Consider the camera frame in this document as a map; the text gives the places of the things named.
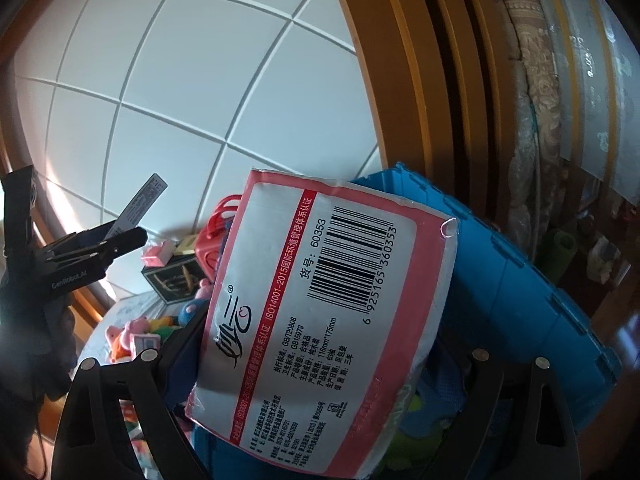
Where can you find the rolled patterned rug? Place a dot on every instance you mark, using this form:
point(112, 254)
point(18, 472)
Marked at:
point(535, 100)

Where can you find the white panelled headboard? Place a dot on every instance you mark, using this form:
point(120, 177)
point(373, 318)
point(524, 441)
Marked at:
point(200, 85)

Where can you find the small green yellow plush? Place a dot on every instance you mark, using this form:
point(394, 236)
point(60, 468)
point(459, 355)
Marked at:
point(162, 325)

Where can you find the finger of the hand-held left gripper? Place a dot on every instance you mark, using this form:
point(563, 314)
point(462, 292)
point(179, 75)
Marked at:
point(122, 242)
point(92, 235)

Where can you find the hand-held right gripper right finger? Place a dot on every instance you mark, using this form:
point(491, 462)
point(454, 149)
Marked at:
point(492, 390)

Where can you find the blue pig plush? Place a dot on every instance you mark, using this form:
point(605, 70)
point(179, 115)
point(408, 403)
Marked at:
point(192, 307)

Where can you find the pink tissue pack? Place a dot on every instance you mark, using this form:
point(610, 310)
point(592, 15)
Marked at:
point(145, 344)
point(325, 310)
point(157, 255)

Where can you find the blue plastic crate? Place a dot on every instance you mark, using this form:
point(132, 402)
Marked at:
point(500, 285)

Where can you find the pink pig plush orange dress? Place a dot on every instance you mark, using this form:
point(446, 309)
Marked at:
point(120, 342)

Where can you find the translucent plastic sheet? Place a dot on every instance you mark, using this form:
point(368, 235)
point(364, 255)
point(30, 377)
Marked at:
point(600, 85)

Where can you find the person's left forearm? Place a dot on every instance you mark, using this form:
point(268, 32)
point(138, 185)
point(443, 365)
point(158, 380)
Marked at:
point(15, 435)

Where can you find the slim white carton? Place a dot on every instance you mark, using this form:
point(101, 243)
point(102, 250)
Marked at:
point(142, 200)

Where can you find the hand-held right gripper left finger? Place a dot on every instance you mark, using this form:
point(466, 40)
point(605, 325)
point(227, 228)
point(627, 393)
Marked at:
point(150, 390)

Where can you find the person's left hand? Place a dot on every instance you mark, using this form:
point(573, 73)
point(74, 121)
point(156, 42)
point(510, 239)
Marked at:
point(55, 350)

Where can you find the green rolled mat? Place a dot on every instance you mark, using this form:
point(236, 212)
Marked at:
point(557, 255)

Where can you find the dark green gold box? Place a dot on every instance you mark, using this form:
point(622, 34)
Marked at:
point(172, 282)

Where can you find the red toy suitcase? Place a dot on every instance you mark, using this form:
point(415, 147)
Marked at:
point(210, 250)

